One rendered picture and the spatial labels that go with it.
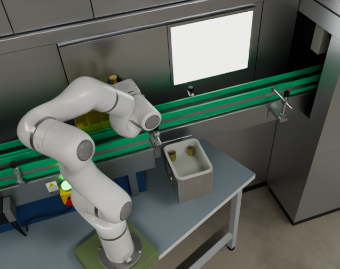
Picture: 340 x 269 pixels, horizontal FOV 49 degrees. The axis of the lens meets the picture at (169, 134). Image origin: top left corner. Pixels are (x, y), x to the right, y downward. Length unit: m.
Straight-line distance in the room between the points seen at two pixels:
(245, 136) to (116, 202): 1.27
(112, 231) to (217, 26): 1.01
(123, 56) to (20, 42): 0.43
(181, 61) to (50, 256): 1.07
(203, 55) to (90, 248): 1.02
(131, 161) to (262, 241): 1.26
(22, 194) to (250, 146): 1.41
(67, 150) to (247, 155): 1.69
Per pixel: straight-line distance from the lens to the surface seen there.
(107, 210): 1.26
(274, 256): 2.60
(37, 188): 1.73
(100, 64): 1.68
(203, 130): 1.85
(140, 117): 1.34
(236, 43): 1.87
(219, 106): 1.82
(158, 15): 1.65
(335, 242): 2.76
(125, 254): 1.58
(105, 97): 1.10
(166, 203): 1.85
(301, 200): 2.46
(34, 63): 1.69
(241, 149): 2.42
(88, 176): 1.14
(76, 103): 1.04
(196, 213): 1.81
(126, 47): 1.67
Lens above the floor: 2.24
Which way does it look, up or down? 43 degrees down
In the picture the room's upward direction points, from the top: 4 degrees counter-clockwise
